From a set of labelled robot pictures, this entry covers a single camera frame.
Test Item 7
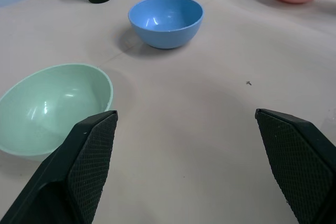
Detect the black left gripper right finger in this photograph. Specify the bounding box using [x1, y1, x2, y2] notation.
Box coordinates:
[255, 108, 336, 224]

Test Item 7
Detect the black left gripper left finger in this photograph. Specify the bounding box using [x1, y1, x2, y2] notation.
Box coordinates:
[0, 110, 119, 224]

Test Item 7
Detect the light green bowl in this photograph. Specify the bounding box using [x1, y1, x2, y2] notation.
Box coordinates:
[0, 63, 114, 162]

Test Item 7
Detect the blue bowl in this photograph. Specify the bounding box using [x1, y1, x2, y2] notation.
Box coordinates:
[128, 0, 204, 50]

